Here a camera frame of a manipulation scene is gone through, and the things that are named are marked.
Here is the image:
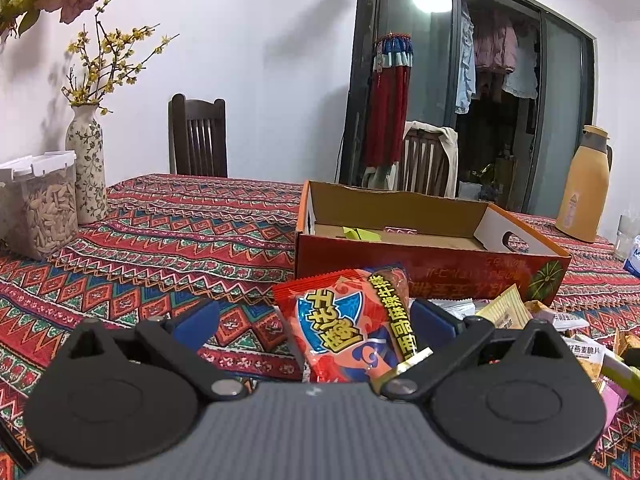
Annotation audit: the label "chair with cream towel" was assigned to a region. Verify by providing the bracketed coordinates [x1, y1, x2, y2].
[362, 120, 458, 198]

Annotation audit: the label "yellow flower branches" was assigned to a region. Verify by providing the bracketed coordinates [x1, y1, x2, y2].
[61, 0, 180, 116]

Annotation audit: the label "clear glass cup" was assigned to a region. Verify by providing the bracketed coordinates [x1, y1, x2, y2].
[614, 215, 640, 261]

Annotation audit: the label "red tassel hanging decoration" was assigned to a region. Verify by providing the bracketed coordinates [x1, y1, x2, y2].
[362, 32, 415, 168]

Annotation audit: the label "black lamp cable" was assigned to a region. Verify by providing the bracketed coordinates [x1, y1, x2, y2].
[339, 87, 351, 183]

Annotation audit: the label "brown slatted wooden chair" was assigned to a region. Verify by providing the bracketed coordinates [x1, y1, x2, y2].
[397, 127, 451, 196]

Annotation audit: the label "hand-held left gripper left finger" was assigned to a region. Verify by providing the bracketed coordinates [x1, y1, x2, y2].
[65, 300, 251, 402]

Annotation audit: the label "blue white tissue pack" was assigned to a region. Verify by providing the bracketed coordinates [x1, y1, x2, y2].
[622, 234, 640, 277]

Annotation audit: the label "light blue hanging garment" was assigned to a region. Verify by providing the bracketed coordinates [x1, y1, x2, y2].
[454, 2, 477, 115]

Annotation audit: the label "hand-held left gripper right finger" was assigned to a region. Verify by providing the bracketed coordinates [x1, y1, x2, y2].
[377, 299, 576, 402]

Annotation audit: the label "red snack packet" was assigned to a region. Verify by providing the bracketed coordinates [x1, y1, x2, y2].
[272, 266, 431, 385]

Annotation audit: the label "yellow thermos jug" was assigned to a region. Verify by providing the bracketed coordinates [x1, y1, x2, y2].
[556, 125, 613, 243]

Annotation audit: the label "white lace hanging garment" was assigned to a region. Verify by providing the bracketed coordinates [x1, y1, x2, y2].
[502, 27, 540, 100]

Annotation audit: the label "pink hanging garment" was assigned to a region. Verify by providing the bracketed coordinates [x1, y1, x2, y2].
[472, 10, 518, 73]

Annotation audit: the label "dark wooden chair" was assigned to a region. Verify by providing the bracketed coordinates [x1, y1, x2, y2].
[168, 93, 229, 178]

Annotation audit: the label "orange cardboard box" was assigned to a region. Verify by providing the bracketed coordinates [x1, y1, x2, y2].
[294, 180, 572, 311]

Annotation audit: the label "floral ceramic vase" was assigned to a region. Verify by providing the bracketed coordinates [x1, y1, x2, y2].
[66, 105, 108, 225]

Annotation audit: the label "clear seed container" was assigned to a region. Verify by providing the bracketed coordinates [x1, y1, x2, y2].
[0, 150, 79, 261]

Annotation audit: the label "glass sliding door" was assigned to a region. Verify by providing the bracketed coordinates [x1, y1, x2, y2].
[340, 0, 598, 216]

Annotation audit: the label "pile of assorted packets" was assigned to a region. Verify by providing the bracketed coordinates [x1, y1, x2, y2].
[370, 284, 640, 443]

